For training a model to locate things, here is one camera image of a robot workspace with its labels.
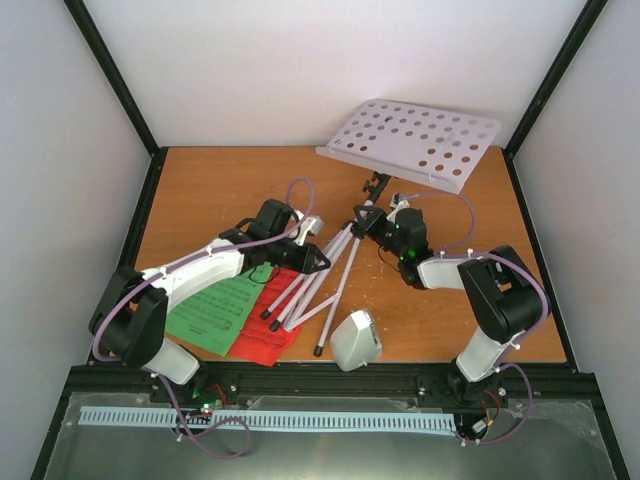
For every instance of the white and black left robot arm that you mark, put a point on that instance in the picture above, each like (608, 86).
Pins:
(128, 324)

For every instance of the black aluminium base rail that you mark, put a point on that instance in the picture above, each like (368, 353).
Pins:
(423, 384)

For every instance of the red sheet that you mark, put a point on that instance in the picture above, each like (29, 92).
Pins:
(256, 343)

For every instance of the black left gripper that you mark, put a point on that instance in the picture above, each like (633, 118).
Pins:
(305, 263)

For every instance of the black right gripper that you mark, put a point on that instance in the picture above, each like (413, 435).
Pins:
(368, 225)

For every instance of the white perforated stand desk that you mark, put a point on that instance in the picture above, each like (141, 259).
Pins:
(424, 145)

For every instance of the white metronome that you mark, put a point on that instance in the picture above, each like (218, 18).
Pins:
(355, 343)

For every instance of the green sheet music page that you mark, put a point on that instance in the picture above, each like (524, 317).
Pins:
(213, 318)

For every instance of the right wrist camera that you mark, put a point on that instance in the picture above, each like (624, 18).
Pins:
(399, 201)

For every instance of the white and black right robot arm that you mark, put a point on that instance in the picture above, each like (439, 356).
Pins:
(506, 299)

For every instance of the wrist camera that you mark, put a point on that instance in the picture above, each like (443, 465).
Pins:
(399, 201)
(311, 226)

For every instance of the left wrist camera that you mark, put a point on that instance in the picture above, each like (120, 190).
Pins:
(311, 226)

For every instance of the light blue slotted cable duct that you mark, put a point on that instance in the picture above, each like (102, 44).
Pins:
(273, 421)

